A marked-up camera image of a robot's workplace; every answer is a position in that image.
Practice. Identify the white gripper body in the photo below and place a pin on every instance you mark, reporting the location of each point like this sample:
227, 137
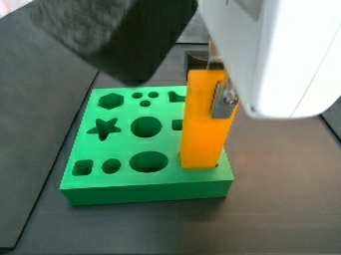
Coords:
280, 46

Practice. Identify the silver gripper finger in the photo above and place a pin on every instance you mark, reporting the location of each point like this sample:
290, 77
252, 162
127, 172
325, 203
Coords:
225, 100

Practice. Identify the orange rectangular block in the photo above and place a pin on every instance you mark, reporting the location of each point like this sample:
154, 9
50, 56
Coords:
203, 133

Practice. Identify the green shape sorter board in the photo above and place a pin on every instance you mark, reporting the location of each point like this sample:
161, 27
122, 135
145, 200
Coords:
125, 160

